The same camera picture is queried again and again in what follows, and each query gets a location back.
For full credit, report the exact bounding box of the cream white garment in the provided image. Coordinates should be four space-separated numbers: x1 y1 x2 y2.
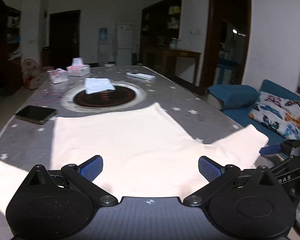
0 103 268 212

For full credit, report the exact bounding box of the butterfly pattern pillow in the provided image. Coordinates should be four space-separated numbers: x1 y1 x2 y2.
248 92 300 140

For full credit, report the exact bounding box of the blue sofa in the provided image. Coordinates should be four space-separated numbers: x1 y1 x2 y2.
207 80 300 146

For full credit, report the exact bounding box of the blue cushion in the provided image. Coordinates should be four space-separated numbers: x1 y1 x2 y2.
204 85 259 111

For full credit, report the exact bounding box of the round black table hotplate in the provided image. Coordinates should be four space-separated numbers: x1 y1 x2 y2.
61 81 147 113

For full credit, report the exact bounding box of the white folded paper towel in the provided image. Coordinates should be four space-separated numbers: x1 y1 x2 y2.
84 78 115 94

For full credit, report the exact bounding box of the small pink tissue pack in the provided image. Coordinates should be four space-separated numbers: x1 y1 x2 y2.
47 68 68 84

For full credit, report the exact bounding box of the pink fan on floor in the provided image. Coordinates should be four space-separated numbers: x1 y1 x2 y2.
21 59 54 90

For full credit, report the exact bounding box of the white remote control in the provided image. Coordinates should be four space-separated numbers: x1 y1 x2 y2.
126 72 155 81

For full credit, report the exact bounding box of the dark wooden side table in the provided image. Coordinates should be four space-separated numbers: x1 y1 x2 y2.
142 48 202 86

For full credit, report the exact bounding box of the water dispenser with blue bottle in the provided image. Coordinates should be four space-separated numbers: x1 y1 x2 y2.
98 28 109 66

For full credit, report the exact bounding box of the dark wooden shelf cabinet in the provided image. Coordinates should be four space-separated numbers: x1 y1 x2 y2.
0 0 23 96

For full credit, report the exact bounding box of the dark wooden door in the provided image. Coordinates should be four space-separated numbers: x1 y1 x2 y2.
49 10 81 70

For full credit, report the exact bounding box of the white refrigerator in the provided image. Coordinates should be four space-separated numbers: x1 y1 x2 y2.
116 23 133 66

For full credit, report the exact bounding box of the dark wall shelf unit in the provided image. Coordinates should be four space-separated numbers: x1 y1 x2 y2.
139 0 182 63

